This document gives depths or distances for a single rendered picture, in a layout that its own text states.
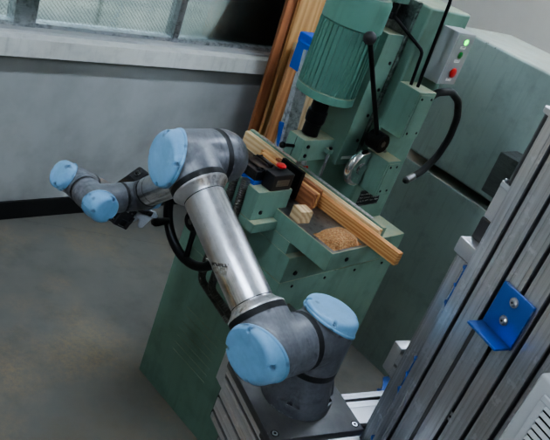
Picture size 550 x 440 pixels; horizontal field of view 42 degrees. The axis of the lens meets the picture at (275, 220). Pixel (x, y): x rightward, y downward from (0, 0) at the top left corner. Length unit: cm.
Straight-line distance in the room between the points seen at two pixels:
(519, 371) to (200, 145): 71
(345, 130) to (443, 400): 103
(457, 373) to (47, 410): 151
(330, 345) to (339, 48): 91
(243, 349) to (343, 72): 96
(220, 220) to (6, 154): 192
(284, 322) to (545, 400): 45
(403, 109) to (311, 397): 100
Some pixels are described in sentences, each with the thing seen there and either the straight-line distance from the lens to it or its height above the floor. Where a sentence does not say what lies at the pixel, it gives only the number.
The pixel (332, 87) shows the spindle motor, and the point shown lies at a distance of 200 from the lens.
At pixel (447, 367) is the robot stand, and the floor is 107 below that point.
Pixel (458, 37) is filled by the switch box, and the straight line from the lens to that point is 217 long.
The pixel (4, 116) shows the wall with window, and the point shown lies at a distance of 308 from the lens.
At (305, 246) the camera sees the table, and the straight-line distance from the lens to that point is 195.
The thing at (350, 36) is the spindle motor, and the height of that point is 140.
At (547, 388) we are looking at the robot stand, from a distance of 114.
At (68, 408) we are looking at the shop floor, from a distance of 249.
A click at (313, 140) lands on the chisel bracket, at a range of 210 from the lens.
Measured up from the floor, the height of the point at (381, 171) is 104.
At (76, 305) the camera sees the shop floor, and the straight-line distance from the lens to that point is 290.
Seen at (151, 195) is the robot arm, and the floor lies 95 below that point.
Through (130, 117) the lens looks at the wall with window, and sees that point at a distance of 336.
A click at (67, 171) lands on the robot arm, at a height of 94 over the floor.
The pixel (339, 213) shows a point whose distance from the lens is 206.
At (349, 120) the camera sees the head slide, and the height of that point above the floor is 114.
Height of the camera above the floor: 176
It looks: 26 degrees down
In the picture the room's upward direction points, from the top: 21 degrees clockwise
